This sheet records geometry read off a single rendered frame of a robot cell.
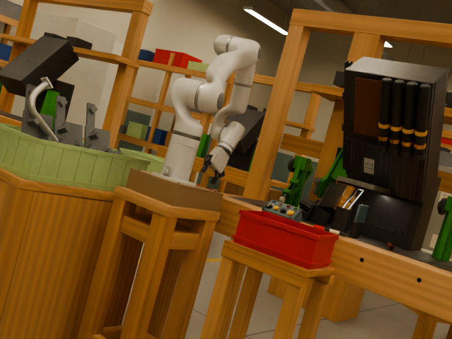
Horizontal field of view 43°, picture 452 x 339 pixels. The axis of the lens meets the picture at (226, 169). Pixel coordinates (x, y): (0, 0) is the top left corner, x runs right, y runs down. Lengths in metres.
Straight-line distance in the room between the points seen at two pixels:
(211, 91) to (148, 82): 9.06
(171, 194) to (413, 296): 0.96
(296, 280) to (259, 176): 1.27
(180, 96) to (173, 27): 9.35
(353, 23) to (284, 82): 0.47
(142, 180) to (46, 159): 0.40
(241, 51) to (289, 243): 0.96
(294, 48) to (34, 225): 1.64
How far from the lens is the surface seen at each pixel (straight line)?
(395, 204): 2.62
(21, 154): 2.47
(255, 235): 2.06
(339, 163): 2.55
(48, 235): 2.50
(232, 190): 11.64
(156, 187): 2.31
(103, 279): 2.44
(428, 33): 2.95
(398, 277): 2.20
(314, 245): 1.98
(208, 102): 2.33
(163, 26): 11.51
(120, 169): 2.66
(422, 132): 2.25
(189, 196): 2.29
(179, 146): 2.34
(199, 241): 2.39
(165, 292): 2.76
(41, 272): 2.55
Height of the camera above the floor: 1.14
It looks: 3 degrees down
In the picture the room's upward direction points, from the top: 15 degrees clockwise
